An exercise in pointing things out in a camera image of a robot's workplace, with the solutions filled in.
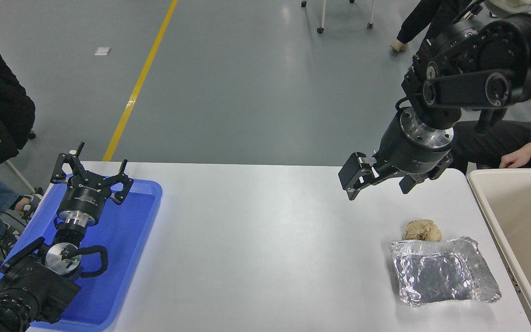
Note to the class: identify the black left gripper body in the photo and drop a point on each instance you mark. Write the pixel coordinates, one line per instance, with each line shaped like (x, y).
(85, 196)

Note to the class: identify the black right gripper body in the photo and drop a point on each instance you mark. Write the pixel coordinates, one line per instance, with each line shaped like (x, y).
(406, 152)

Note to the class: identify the silver foil tray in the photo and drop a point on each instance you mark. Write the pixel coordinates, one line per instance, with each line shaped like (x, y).
(436, 276)

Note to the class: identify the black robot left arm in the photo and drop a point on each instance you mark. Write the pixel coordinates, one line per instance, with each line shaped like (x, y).
(35, 281)

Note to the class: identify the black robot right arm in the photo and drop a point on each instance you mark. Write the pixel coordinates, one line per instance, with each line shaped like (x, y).
(477, 50)

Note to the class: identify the person's hand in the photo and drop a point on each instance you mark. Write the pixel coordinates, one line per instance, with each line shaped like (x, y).
(519, 159)

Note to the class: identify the white chair leg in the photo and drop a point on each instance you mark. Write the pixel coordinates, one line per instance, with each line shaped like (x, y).
(20, 176)

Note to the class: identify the crumpled tan paper ball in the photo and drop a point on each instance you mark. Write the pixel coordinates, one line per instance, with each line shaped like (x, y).
(422, 230)

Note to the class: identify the blue plastic tray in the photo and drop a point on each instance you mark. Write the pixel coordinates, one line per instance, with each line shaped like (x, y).
(122, 240)

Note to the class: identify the large pale bin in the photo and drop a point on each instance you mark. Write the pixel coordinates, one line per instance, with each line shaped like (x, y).
(528, 221)

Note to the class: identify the white paper scrap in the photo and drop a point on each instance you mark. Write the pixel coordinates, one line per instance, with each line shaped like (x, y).
(102, 51)

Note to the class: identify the standing person with pale shoes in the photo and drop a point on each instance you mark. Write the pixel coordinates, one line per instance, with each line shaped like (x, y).
(424, 18)

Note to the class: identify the grey chair with white frame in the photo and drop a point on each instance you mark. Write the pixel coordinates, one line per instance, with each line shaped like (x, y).
(505, 4)

